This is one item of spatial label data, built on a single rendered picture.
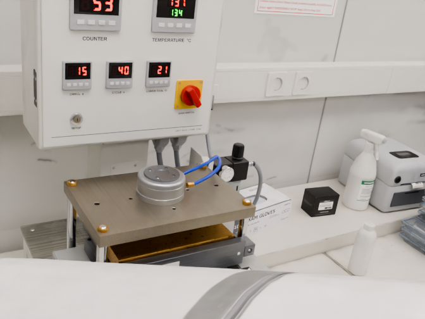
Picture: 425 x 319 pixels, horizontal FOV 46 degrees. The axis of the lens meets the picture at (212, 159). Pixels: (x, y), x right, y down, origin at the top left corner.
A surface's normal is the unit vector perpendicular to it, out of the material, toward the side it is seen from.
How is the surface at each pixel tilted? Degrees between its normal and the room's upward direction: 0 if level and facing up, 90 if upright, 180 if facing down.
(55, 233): 0
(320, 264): 0
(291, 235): 0
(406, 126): 90
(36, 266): 26
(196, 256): 90
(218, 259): 90
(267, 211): 87
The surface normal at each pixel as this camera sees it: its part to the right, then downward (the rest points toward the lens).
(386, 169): -0.89, 0.00
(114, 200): 0.12, -0.91
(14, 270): -0.18, -0.97
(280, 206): 0.65, 0.33
